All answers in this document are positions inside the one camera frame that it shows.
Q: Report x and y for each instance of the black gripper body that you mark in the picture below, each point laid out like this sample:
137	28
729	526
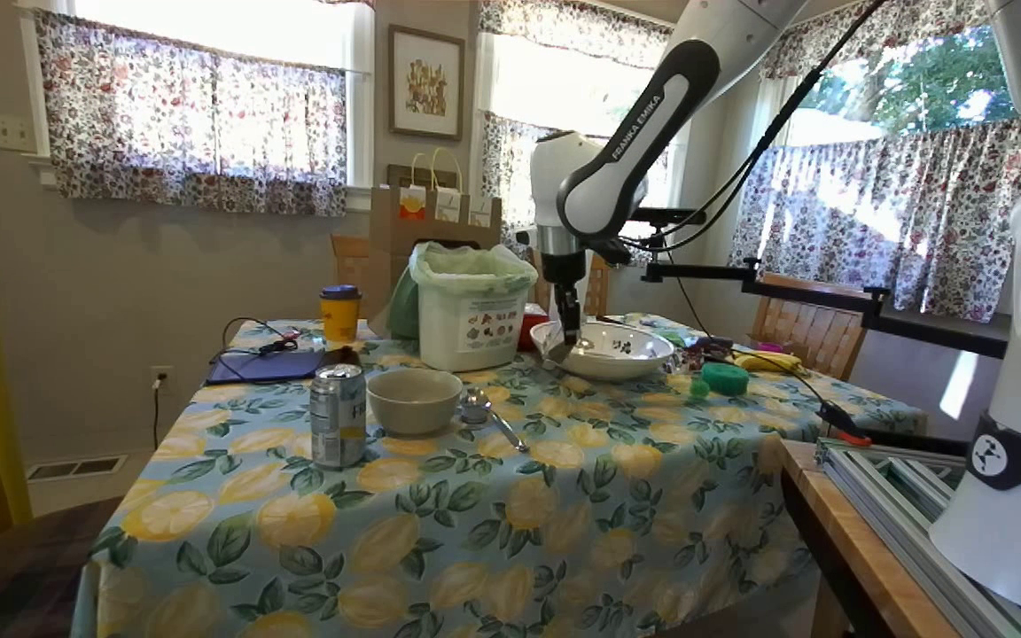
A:
564	268

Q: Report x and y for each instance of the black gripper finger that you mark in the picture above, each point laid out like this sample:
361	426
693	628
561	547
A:
561	345
574	339

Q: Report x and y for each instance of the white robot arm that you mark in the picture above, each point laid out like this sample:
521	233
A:
587	191

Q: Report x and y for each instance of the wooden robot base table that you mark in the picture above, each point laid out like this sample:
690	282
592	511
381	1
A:
866	588

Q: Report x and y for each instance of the white wide serving bowl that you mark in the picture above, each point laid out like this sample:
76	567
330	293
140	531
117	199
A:
618	352

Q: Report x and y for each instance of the grey ceramic bowl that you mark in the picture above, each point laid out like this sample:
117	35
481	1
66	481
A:
412	403

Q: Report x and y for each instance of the metal spoon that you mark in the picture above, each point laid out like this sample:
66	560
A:
477	409

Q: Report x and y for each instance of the lemon print tablecloth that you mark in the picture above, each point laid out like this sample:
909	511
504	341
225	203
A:
581	508

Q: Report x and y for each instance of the green scrub sponge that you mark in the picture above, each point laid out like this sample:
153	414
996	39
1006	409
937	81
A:
720	377

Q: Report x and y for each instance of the yellow cloth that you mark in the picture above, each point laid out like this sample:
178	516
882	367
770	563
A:
776	364

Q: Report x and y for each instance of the framed floral picture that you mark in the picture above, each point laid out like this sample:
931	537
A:
427	81

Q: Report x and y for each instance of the yellow jar with dark lid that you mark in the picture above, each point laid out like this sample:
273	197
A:
339	308

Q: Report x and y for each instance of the silver soda can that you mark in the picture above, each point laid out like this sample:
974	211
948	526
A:
339	414

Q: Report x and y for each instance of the wooden chair right side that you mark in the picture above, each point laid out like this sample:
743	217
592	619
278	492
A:
820	322

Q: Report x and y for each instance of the dark blue notebook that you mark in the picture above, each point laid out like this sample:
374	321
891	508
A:
249	367

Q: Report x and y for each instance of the floral curtain right window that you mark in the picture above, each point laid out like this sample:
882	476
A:
918	214

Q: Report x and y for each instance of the floral curtain left window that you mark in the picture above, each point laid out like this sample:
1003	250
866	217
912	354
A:
141	119

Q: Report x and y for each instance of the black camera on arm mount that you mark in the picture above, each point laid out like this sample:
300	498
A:
984	339

